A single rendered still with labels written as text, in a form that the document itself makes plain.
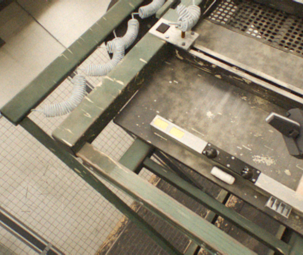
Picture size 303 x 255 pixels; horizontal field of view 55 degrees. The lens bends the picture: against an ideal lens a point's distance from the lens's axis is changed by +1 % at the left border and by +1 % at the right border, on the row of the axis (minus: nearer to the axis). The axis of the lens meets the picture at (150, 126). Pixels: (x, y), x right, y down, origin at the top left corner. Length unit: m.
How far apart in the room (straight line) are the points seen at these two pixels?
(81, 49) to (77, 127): 0.68
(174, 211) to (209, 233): 0.12
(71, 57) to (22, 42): 4.42
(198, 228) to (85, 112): 0.55
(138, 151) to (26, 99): 0.66
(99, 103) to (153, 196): 0.39
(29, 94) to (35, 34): 4.59
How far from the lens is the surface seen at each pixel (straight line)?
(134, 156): 1.10
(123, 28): 1.85
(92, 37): 1.69
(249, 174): 0.90
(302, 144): 0.62
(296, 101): 1.20
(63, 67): 1.59
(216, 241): 0.94
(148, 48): 1.23
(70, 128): 1.05
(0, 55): 5.93
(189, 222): 0.94
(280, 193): 1.04
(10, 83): 5.77
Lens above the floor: 1.91
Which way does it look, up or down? 12 degrees down
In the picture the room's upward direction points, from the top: 47 degrees counter-clockwise
